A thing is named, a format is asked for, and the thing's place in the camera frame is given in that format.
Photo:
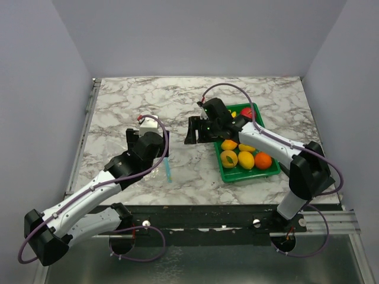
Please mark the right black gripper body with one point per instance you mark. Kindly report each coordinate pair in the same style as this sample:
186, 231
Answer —
206, 127

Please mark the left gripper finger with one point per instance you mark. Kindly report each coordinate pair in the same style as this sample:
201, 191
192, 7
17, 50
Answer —
165, 144
132, 137

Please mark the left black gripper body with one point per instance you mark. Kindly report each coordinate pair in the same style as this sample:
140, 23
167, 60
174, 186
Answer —
160, 153

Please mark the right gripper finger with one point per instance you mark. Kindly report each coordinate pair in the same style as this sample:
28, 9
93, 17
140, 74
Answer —
207, 139
191, 137

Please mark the yellow peach with leaf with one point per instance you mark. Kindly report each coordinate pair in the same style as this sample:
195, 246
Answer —
228, 159

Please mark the yellow lemon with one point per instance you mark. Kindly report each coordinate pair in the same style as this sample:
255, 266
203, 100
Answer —
246, 160
243, 147

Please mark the clear zip bag teal zipper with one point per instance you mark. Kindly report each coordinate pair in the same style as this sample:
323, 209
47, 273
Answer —
161, 177

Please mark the green plastic tray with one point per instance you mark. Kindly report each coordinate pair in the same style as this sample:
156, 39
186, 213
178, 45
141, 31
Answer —
238, 174

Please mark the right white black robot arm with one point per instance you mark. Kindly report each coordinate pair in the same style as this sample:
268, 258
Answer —
308, 171

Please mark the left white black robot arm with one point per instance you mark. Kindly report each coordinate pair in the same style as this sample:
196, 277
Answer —
51, 233

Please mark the red apple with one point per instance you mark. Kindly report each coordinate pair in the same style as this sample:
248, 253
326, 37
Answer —
248, 113

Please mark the orange fruit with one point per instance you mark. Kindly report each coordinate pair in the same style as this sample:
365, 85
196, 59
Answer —
263, 161

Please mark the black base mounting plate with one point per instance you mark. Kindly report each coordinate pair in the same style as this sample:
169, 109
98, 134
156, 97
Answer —
211, 225

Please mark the black digital scale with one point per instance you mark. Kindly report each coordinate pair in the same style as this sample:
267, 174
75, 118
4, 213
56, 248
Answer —
284, 170

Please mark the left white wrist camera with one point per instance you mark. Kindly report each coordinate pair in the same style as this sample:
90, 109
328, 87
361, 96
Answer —
147, 124

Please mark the aluminium frame rail left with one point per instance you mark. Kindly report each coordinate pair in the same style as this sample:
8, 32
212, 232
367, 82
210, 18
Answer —
89, 111

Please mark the aluminium frame rail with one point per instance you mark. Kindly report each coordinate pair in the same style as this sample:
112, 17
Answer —
89, 111
339, 223

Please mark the aluminium frame rail right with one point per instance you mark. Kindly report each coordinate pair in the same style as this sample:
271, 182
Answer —
339, 223

